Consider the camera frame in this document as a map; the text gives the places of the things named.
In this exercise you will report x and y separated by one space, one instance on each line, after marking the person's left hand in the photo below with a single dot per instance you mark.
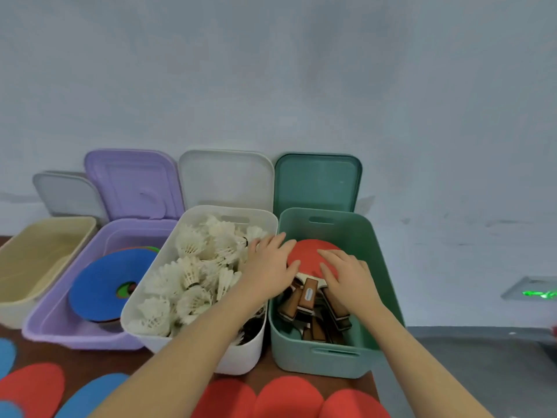
265 269

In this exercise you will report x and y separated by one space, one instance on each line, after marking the person's right hand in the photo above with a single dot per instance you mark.
352 282

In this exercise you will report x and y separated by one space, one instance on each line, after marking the person's right thumb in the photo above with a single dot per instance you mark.
329 274

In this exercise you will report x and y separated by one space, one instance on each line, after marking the person's left thumb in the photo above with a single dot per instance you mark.
293 269

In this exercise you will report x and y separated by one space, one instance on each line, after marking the red table tennis paddle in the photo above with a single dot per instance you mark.
309 256

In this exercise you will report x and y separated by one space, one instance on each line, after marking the person's left forearm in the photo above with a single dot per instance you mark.
187 356

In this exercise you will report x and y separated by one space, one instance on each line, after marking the person's right forearm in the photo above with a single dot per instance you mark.
417 370

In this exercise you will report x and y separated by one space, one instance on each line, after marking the green plastic storage bin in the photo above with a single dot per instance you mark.
330 356

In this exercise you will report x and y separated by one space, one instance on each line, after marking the green plastic bin lid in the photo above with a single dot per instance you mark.
317 182

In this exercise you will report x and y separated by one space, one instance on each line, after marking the white plastic storage bin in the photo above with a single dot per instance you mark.
243 356

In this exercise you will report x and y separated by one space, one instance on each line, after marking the pile of white shuttlecocks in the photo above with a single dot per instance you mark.
191 274

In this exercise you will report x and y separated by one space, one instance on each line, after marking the white plastic bin lid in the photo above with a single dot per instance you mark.
226 178

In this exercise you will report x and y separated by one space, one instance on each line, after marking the red paddle rubber sheet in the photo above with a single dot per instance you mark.
287 398
226 400
32 389
352 407

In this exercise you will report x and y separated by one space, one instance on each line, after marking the green orange foam disc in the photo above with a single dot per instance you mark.
146 248

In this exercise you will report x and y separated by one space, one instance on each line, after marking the purple plastic bin lid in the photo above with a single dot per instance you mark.
130 182

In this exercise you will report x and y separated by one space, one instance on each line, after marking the blue foam disc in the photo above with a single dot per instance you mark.
104 278

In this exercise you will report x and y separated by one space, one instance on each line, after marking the grey plastic bin lid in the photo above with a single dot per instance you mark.
69 195

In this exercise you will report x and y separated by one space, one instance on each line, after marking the blue paddle rubber sheet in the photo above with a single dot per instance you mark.
89 398
8 411
6 356

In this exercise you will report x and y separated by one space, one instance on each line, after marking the purple plastic storage bin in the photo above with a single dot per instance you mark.
56 317

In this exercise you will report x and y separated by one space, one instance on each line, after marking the cream plastic storage bin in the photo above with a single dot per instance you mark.
26 256

